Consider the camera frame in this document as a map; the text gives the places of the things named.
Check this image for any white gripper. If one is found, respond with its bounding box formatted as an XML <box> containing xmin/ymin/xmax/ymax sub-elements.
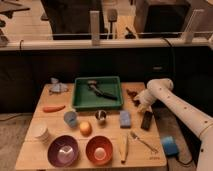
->
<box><xmin>134</xmin><ymin>89</ymin><xmax>156</xmax><ymax>113</ymax></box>

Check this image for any black rectangular block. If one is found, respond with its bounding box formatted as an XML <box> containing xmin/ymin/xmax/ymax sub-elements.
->
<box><xmin>141</xmin><ymin>111</ymin><xmax>153</xmax><ymax>131</ymax></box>

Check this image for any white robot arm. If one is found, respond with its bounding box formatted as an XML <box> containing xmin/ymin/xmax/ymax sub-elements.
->
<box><xmin>134</xmin><ymin>78</ymin><xmax>213</xmax><ymax>171</ymax></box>

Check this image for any red bowl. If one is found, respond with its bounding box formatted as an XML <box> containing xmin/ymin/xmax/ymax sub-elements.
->
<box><xmin>86</xmin><ymin>136</ymin><xmax>113</xmax><ymax>166</ymax></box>

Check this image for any purple bowl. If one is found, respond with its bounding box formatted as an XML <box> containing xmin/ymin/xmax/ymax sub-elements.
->
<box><xmin>47</xmin><ymin>135</ymin><xmax>79</xmax><ymax>167</ymax></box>

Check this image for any blue sponge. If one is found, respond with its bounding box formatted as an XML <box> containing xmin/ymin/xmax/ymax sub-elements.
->
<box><xmin>119</xmin><ymin>110</ymin><xmax>131</xmax><ymax>128</ymax></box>

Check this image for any silver fork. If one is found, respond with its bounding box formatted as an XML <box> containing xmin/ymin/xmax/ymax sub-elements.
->
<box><xmin>130</xmin><ymin>131</ymin><xmax>158</xmax><ymax>154</ymax></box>

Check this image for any blue box on floor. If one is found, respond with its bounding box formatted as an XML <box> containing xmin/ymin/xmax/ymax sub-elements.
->
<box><xmin>161</xmin><ymin>136</ymin><xmax>179</xmax><ymax>156</ymax></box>

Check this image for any green plastic tray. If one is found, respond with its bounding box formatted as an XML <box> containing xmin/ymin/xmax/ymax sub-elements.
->
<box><xmin>72</xmin><ymin>76</ymin><xmax>123</xmax><ymax>111</ymax></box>

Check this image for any yellow orange fruit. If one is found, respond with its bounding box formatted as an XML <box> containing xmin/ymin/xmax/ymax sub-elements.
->
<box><xmin>79</xmin><ymin>121</ymin><xmax>92</xmax><ymax>136</ymax></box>

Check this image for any crumpled blue grey cloth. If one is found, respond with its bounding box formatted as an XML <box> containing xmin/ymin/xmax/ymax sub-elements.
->
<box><xmin>49</xmin><ymin>78</ymin><xmax>68</xmax><ymax>94</ymax></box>

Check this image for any orange carrot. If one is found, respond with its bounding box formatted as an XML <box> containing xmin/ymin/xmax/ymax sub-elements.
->
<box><xmin>42</xmin><ymin>105</ymin><xmax>66</xmax><ymax>113</ymax></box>

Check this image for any white paper cup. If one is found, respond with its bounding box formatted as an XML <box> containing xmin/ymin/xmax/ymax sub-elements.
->
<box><xmin>33</xmin><ymin>123</ymin><xmax>51</xmax><ymax>143</ymax></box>

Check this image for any black handled brush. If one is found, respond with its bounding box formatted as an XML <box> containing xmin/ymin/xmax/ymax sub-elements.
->
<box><xmin>87</xmin><ymin>80</ymin><xmax>117</xmax><ymax>100</ymax></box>

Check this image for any black cable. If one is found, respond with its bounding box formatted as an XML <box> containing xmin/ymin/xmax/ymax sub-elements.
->
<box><xmin>159</xmin><ymin>35</ymin><xmax>178</xmax><ymax>81</ymax></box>

